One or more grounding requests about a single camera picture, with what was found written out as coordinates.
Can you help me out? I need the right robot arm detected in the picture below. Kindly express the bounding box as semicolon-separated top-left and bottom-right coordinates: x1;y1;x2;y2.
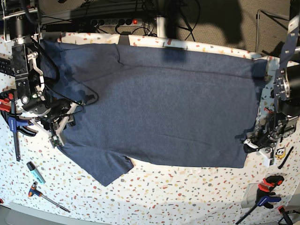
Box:
0;0;80;147

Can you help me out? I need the yellow panda sticker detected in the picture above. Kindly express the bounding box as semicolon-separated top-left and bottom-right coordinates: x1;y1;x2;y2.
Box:
275;147;286;159

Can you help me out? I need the red black corner clamp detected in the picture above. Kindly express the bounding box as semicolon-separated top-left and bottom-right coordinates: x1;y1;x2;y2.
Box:
278;206;293;225

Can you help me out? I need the blue black bar clamp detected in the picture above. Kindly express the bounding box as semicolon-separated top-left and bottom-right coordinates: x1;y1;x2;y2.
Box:
0;89;38;162

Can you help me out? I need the blue grey T-shirt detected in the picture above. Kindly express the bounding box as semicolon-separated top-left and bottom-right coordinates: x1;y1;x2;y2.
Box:
41;41;267;186

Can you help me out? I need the thin black strip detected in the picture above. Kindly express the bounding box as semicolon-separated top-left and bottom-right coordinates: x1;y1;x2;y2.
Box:
278;146;294;170

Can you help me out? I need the black TV remote control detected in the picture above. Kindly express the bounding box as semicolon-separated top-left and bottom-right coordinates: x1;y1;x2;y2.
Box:
0;58;15;76

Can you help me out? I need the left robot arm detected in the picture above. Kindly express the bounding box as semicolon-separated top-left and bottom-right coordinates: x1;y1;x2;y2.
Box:
244;0;300;167

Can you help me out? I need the light blue highlighter marker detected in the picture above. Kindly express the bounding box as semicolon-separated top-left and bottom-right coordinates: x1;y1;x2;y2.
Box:
26;161;45;184

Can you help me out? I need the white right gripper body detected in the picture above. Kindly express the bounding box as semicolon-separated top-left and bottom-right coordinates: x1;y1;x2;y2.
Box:
49;103;77;148

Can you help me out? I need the blue red bar clamp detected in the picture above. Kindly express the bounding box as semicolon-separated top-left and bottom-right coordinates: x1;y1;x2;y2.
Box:
235;175;285;225

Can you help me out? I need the white power strip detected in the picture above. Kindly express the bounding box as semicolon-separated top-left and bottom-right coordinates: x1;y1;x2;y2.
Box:
90;18;143;27

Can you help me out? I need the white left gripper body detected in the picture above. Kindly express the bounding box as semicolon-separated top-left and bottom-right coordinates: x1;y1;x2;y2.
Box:
246;132;276;166

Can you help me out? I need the black table clip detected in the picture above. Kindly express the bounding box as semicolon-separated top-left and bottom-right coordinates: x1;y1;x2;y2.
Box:
118;31;131;45

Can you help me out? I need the white metal table leg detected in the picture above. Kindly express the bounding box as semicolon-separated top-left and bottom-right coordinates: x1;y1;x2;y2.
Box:
156;16;166;38

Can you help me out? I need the orange blue T-handle screwdriver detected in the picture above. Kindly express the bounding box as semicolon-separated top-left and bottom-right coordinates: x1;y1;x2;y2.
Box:
28;181;70;213

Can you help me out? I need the terrazzo pattern tablecloth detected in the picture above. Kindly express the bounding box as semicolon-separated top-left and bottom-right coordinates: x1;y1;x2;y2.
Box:
0;33;300;225

